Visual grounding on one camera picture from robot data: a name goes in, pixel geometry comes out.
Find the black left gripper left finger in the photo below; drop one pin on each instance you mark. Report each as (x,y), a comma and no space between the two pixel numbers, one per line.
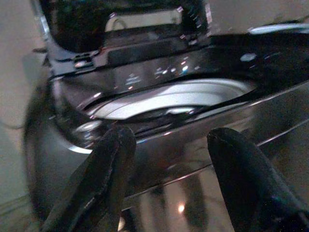
(96,178)

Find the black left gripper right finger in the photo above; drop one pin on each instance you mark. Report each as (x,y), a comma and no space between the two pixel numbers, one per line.
(246,178)

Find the black top-load washing machine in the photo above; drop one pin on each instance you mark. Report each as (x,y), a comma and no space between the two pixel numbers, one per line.
(169,116)

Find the silver washing machine drum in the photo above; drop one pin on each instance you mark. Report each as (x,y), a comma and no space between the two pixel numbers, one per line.
(173,99)

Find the glass washing machine lid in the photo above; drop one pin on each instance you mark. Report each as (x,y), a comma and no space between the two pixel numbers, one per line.
(116,26)

